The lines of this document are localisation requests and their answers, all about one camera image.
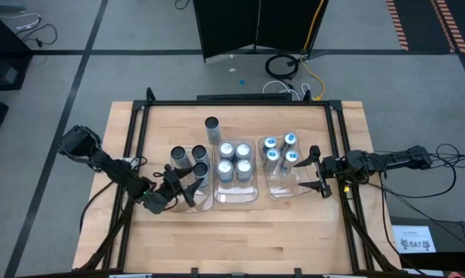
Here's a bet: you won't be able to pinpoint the white cable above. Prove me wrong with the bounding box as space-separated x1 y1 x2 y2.
261 79 311 102

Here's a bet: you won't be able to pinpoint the black floor mat orange stripes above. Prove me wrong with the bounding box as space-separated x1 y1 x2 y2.
385 0 465 54

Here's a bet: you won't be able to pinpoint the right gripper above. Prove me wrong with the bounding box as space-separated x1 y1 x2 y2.
293 144 349 198

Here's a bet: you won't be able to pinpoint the black furniture block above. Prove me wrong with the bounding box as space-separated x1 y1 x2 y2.
0 7 33 92

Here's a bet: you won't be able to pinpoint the white SA7 paper sign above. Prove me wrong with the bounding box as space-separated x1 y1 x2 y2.
391 225 437 254

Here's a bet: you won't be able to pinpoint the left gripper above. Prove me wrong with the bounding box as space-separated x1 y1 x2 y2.
154 164 201 210

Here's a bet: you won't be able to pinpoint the white Celsius energy drink can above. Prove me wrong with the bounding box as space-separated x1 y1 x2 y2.
191 144 212 167
192 161 212 190
170 145 193 170
204 116 222 146

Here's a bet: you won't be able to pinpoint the black coiled cable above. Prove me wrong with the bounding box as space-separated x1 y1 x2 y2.
264 53 300 81

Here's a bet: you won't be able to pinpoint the blue silver Red Bull can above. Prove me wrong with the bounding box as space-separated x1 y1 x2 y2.
261 136 279 155
280 148 300 173
280 132 299 154
263 148 282 173

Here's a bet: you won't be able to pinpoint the black folding screen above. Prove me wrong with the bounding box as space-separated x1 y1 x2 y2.
192 0 329 63

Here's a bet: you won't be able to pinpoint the black aluminium table frame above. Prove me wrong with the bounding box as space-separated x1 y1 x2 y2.
76 87 403 278

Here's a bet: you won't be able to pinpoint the black equipment case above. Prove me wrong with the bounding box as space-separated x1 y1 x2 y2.
389 215 465 271

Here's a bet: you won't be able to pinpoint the yellow cable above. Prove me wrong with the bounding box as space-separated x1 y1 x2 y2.
300 0 326 102

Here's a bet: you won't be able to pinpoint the white and blue soda can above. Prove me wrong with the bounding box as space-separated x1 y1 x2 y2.
235 142 253 162
235 158 253 182
218 141 236 161
216 158 236 183

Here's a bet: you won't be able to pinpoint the clear plastic bin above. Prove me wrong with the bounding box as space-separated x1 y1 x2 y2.
212 137 260 205
165 145 215 213
256 132 315 200

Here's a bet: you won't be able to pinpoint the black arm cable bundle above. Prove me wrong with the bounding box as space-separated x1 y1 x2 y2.
365 143 465 271

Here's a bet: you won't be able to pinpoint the black power strip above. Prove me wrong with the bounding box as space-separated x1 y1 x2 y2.
196 92 294 102

